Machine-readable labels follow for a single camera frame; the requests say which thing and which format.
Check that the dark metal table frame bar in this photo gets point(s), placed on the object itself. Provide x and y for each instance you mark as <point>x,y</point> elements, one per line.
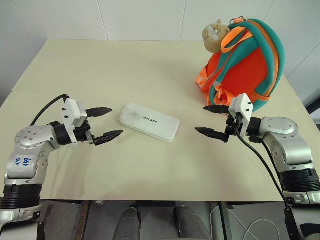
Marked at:
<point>223,222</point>
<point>84,220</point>

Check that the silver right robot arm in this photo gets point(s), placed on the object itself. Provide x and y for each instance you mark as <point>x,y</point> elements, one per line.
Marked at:
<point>287,140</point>

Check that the beige plush toy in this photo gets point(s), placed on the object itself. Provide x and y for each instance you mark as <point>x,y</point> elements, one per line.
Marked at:
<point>212,37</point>

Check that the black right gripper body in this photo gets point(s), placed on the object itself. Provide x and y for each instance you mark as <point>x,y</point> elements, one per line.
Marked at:
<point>233,123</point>

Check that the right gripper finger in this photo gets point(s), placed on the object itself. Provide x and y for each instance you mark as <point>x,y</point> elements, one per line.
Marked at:
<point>216,109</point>
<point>212,133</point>

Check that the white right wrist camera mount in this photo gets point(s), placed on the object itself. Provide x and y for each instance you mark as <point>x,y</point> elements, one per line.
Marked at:
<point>241,106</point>

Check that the dark rounded shape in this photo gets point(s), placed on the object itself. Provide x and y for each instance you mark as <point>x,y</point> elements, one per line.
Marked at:
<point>190,223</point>
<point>130,223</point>

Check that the white rectangular case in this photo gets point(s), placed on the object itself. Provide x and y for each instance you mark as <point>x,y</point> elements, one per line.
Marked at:
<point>149,123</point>

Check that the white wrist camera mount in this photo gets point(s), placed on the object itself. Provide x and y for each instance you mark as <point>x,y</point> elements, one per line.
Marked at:
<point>70,115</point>
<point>241,106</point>

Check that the orange and teal backpack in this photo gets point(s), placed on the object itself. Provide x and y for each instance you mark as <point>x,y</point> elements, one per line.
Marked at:
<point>240,72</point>

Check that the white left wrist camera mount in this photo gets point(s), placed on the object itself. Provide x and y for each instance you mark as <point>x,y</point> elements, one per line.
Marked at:
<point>70,115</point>

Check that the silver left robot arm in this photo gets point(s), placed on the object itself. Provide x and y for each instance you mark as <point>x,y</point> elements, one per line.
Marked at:
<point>27,150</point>

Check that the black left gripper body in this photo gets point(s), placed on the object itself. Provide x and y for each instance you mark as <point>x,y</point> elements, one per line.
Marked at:
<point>83,132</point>

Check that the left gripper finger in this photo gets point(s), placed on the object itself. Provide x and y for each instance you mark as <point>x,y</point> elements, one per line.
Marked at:
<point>100,111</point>
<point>107,138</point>

